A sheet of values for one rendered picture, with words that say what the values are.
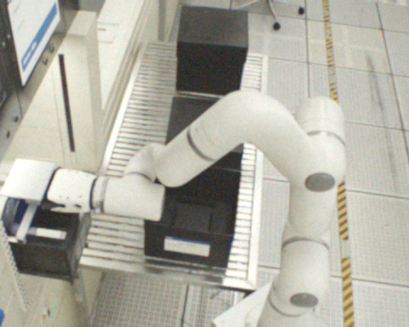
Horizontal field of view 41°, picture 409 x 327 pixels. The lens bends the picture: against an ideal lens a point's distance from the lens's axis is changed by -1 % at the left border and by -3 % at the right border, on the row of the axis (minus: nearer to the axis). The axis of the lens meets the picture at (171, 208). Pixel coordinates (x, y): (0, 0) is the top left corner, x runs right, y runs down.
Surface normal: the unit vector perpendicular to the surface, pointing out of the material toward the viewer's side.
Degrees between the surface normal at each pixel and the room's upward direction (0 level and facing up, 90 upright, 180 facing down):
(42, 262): 90
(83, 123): 90
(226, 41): 0
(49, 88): 90
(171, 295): 0
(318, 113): 15
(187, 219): 0
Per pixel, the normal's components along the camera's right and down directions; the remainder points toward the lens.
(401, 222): 0.04, -0.65
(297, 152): -0.65, 0.11
